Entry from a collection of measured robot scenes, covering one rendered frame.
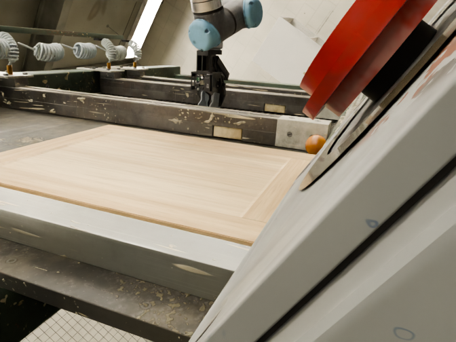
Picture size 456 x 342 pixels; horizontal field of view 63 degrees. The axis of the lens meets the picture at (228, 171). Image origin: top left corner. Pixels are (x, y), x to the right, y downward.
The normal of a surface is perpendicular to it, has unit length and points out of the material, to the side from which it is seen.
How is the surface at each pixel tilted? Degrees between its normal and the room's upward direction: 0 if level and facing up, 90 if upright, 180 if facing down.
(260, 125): 90
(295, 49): 90
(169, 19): 90
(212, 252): 59
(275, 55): 90
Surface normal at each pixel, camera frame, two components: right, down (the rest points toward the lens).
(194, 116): -0.36, 0.28
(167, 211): 0.05, -0.95
